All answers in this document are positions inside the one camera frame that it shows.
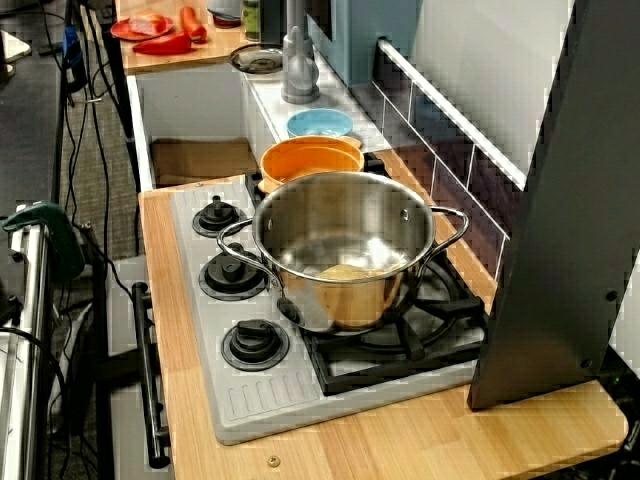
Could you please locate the orange plastic pot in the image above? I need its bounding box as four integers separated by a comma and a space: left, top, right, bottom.
257, 134, 366, 195

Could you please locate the stainless steel pot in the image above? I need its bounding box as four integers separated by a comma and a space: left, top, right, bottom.
215, 169, 471, 335

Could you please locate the yellow potato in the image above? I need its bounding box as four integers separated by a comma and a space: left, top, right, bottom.
314, 263, 402, 282

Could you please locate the black stove knob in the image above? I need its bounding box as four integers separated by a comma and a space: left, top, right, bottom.
221, 319, 291, 372
191, 194, 249, 239
198, 243, 269, 302

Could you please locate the light blue bowl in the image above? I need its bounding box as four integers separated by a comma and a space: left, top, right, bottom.
285, 108, 354, 140

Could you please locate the dark tile backsplash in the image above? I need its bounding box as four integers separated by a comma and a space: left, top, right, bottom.
349, 49, 511, 286

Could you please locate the black burner grate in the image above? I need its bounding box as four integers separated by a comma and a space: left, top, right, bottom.
243, 152, 489, 397

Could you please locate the brown cardboard sheet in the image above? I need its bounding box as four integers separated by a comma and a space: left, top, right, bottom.
149, 137, 259, 189

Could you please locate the grey toy stove top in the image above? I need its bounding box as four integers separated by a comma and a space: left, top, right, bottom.
169, 174, 489, 446

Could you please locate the grey toy faucet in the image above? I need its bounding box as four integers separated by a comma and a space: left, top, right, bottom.
279, 0, 321, 105

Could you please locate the white sink basin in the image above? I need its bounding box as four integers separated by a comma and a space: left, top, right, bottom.
126, 64, 281, 194

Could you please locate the white backsplash ledge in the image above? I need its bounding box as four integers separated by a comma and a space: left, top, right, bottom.
375, 37, 529, 191

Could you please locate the smoked glass dish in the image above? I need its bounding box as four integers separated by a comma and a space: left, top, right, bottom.
228, 42, 286, 76

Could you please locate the blue toy microwave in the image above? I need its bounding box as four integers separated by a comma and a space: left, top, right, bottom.
305, 0, 426, 87

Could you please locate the white oven door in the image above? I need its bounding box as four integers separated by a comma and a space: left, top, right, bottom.
107, 257, 171, 480

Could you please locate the green labelled can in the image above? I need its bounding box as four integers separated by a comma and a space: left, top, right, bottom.
242, 0, 264, 42

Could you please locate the red toy pepper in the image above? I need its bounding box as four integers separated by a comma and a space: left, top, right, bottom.
131, 31, 194, 56

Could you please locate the small grey bowl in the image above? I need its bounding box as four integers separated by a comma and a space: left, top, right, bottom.
206, 0, 244, 29

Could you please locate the green clamp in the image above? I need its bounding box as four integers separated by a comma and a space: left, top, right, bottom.
0, 199, 86, 281

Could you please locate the toy ham slice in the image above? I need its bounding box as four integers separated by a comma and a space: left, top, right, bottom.
128, 10, 168, 36

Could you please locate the red plate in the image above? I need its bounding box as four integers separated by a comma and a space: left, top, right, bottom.
109, 14, 175, 42

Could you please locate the white flat object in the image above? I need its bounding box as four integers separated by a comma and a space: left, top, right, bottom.
0, 29, 32, 64

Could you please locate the black oven door handle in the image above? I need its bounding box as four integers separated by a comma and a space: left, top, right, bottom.
130, 281, 172, 470

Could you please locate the black cable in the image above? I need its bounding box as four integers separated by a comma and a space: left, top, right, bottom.
79, 0, 142, 256
0, 326, 70, 480

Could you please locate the silver metal frame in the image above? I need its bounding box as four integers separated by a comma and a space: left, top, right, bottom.
0, 204, 51, 480

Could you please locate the blue cable wrap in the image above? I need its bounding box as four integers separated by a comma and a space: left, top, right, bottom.
62, 24, 84, 71

